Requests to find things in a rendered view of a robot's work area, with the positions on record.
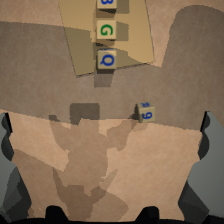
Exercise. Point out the tan letter block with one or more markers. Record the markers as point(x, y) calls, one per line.
point(106, 4)
point(146, 111)
point(107, 30)
point(107, 58)

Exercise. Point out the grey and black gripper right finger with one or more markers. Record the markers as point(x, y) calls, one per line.
point(202, 198)

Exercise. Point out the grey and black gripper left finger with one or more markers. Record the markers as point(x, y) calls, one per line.
point(14, 197)

